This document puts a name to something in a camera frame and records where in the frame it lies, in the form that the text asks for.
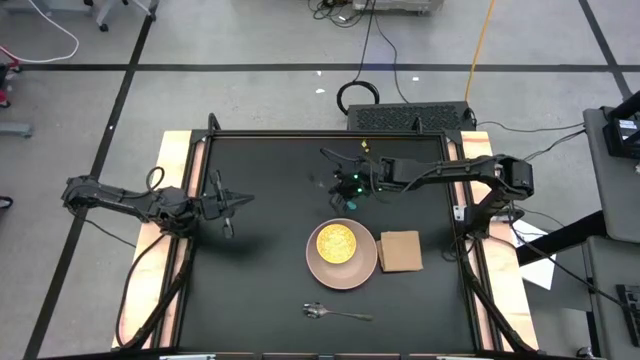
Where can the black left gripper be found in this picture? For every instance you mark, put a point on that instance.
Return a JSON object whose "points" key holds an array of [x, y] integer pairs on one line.
{"points": [[216, 206]]}

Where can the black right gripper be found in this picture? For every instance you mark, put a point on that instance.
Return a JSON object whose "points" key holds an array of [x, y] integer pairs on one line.
{"points": [[350, 172]]}

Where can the beige ceramic bowl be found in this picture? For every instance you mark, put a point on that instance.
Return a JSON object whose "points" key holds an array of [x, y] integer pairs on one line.
{"points": [[345, 276]]}

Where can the silver metal spoon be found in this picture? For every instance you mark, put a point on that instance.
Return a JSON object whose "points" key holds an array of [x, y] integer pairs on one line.
{"points": [[314, 311]]}

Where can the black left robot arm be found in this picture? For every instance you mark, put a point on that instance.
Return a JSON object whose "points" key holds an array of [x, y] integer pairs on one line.
{"points": [[125, 197]]}

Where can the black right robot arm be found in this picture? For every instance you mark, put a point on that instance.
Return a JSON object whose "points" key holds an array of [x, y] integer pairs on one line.
{"points": [[450, 170]]}

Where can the light wooden table board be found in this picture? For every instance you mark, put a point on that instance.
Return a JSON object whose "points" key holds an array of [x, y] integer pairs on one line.
{"points": [[175, 150], [475, 144]]}

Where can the black computer case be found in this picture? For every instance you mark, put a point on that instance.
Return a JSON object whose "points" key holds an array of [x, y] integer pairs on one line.
{"points": [[410, 117]]}

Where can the folded tan cloth napkin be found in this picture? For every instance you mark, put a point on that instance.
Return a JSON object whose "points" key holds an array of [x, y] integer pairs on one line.
{"points": [[400, 250]]}

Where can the white equipment box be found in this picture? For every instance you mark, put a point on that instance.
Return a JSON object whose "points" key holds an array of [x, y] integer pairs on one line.
{"points": [[395, 5]]}

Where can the white paper sheet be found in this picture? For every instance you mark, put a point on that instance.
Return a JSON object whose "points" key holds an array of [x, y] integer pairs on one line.
{"points": [[537, 270]]}

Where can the grey rolling cart base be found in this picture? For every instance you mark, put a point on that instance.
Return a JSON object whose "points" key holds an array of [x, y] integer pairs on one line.
{"points": [[103, 26]]}

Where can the black metal bar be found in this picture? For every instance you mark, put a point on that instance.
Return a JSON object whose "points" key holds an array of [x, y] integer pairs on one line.
{"points": [[565, 237]]}

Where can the grey metal foot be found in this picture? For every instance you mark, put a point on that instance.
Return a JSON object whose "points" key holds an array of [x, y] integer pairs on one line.
{"points": [[15, 130]]}

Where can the grey cart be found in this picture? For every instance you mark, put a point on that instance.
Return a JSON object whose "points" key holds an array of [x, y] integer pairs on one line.
{"points": [[615, 200]]}

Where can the grey side table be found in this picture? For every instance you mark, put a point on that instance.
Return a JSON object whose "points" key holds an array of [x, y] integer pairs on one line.
{"points": [[605, 280]]}

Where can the black device with screen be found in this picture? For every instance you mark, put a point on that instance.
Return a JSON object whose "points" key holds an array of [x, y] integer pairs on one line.
{"points": [[625, 135]]}

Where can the black keyboard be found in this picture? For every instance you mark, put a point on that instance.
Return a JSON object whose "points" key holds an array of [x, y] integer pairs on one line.
{"points": [[631, 315]]}

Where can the black table frame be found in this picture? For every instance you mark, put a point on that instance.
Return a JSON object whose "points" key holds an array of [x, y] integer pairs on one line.
{"points": [[325, 134]]}

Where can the white bracket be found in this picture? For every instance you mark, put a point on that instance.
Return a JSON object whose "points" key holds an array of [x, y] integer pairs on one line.
{"points": [[458, 212]]}

